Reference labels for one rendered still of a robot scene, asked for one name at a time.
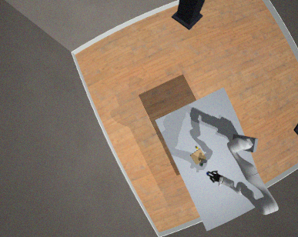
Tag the tan square mat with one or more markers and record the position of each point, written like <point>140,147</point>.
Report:
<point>198,156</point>

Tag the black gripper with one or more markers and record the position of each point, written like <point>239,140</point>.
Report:
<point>215,176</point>

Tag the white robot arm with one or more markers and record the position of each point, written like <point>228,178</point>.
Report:
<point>267,203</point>

